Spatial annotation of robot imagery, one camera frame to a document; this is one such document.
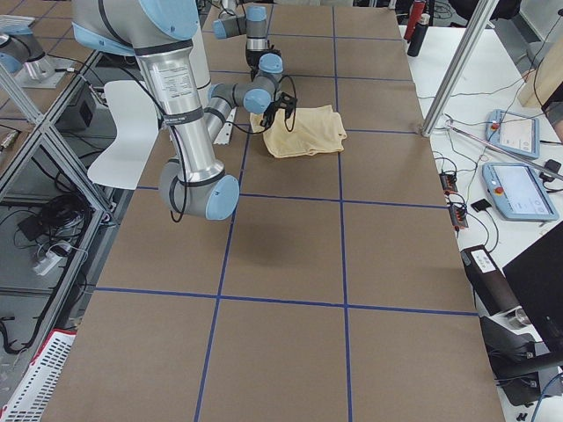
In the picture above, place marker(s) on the blue teach pendant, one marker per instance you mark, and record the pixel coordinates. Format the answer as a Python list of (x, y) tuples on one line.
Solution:
[(514, 133), (517, 193)]

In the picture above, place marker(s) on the black water bottle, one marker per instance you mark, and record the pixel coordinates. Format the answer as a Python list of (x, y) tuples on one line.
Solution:
[(419, 34)]

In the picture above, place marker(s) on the beige long-sleeve printed shirt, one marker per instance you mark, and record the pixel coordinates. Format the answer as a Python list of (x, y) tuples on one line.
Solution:
[(317, 130)]

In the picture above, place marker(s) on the aluminium frame post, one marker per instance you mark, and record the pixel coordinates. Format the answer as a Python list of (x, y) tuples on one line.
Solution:
[(470, 39)]

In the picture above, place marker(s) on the far blue teach pendant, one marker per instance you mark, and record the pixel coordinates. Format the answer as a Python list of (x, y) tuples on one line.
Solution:
[(514, 133)]

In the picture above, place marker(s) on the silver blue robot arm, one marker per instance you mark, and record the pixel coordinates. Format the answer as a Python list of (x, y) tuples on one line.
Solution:
[(160, 35), (253, 25)]

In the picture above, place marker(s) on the red water bottle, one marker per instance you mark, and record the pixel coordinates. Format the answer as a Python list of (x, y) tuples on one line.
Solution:
[(416, 11)]

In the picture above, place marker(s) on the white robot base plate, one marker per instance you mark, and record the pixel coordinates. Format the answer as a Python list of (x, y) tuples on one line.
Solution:
[(224, 136)]

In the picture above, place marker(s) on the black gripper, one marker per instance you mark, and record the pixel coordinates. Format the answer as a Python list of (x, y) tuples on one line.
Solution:
[(272, 111), (252, 57)]

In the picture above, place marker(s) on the metal rod with green tip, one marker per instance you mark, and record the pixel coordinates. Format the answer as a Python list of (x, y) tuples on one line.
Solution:
[(497, 147)]

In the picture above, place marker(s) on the near blue teach pendant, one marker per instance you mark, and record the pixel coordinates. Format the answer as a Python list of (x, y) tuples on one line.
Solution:
[(517, 193)]

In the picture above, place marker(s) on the white perforated basket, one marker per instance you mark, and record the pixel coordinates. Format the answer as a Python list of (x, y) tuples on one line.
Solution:
[(31, 396)]

